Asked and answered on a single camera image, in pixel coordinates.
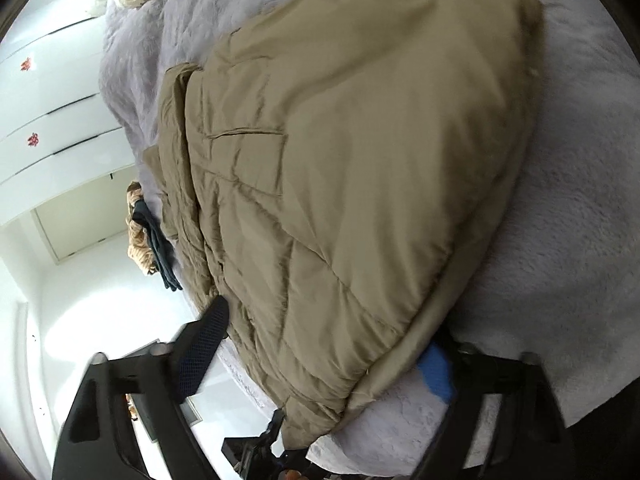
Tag khaki puffer jacket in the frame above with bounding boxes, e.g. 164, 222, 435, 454
145, 0, 544, 450

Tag person's left hand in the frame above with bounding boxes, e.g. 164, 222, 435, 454
279, 470, 306, 480

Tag striped tan garment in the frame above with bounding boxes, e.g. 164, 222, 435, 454
126, 181, 157, 275

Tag dark teal garment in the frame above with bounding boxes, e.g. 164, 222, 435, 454
132, 200, 182, 292

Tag white wardrobe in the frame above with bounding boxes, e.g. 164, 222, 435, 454
1, 16, 134, 224

